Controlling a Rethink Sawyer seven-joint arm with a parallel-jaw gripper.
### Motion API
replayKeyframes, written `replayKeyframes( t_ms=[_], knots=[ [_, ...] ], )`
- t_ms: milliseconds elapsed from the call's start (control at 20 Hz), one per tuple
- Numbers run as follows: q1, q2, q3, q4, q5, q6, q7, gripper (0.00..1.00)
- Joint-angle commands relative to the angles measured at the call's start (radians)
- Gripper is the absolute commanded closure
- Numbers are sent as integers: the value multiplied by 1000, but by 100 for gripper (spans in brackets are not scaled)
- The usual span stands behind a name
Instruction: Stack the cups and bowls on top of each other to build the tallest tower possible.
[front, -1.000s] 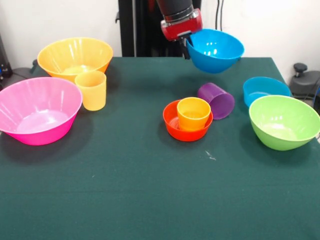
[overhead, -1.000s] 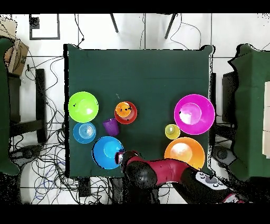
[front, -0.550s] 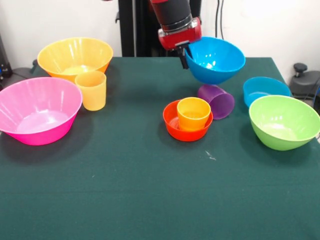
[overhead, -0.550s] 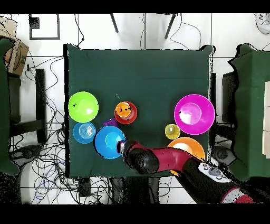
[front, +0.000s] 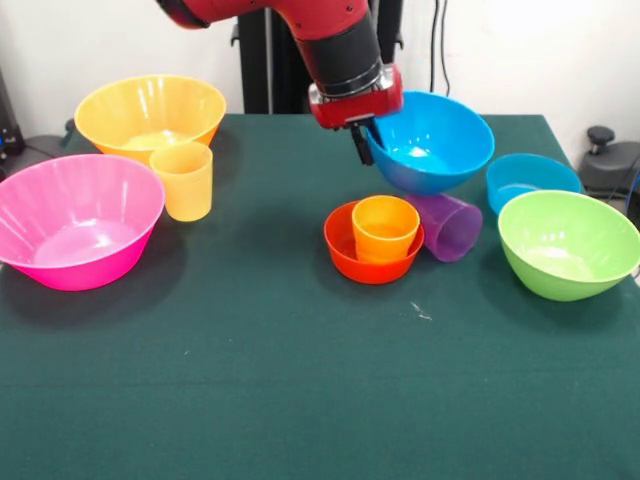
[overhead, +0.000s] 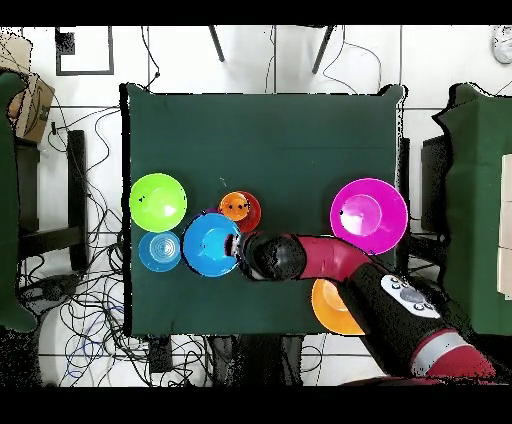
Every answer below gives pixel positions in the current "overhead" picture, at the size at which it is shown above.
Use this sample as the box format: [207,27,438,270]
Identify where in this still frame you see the black tripod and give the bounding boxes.
[207,25,337,75]

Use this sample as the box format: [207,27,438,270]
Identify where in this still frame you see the large yellow-orange bowl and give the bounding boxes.
[310,277,366,336]

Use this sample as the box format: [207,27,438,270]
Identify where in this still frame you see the white boxes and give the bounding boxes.
[496,153,512,299]

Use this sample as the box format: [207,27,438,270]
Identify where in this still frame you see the dark grey round base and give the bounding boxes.
[19,273,81,317]

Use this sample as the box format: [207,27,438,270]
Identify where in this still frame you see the black power box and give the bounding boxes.
[148,339,174,373]

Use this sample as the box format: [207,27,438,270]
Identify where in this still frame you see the green cloth covered table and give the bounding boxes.
[431,82,512,337]
[0,71,37,333]

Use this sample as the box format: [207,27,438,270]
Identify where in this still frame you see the dark green table cloth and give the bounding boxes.
[120,82,406,337]

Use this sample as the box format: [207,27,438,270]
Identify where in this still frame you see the tangle of black cables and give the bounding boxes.
[17,105,209,388]

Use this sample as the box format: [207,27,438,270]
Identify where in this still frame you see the lime green bowl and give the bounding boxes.
[129,172,188,233]

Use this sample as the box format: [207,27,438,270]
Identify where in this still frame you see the orange cup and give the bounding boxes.
[218,191,251,222]

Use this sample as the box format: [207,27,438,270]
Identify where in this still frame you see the deep blue bowl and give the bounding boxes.
[181,212,243,278]

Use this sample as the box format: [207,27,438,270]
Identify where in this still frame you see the small red-orange bowl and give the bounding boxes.
[233,190,263,234]

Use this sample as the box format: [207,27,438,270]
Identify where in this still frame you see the black bench stand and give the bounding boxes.
[15,129,90,273]

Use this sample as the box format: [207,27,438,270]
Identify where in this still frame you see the black square frame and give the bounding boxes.
[54,26,115,76]

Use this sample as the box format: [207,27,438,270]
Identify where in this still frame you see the pink bowl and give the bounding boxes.
[329,177,409,256]

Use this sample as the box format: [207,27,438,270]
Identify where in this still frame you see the shallow blue bowl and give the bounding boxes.
[138,230,184,273]

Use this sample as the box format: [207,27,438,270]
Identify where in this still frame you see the person's foot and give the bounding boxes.
[491,25,512,65]

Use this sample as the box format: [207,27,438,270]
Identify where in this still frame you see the black box stand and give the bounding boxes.
[420,134,452,233]

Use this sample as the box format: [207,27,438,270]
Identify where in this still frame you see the cardboard box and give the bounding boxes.
[0,31,56,145]

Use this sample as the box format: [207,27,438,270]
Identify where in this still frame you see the black cable with plug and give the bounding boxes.
[139,25,162,91]

